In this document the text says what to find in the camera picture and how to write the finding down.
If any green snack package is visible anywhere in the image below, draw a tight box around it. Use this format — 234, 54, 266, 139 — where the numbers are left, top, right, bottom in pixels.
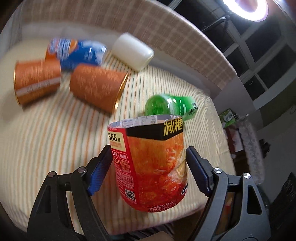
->
219, 108, 236, 128

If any blue Arctic Ocean cup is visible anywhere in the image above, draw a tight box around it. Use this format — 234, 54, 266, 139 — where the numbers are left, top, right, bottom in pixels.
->
45, 38, 107, 70

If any plaid beige blanket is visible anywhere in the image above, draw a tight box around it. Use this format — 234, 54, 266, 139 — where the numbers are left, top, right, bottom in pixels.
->
23, 1, 237, 89

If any orange paper cup closed end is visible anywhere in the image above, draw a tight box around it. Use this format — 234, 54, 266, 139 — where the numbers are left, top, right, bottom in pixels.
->
14, 59, 61, 106

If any black light tripod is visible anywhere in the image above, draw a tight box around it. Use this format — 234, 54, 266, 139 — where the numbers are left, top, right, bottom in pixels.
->
201, 15, 230, 33

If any white plastic cup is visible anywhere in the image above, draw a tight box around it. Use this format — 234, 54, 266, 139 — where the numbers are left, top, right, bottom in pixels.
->
111, 33, 154, 72

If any ring light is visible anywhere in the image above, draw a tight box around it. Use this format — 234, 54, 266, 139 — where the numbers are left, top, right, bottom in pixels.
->
222, 0, 269, 22

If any red lemon tea cup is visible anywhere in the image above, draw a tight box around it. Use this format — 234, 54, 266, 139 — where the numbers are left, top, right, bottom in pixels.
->
107, 114, 188, 213

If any orange cup gold interior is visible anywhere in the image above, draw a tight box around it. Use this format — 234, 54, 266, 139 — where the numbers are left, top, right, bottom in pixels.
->
69, 64, 128, 114

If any green plastic cup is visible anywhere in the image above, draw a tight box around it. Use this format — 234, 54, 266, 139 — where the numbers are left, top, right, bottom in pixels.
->
144, 94, 198, 121

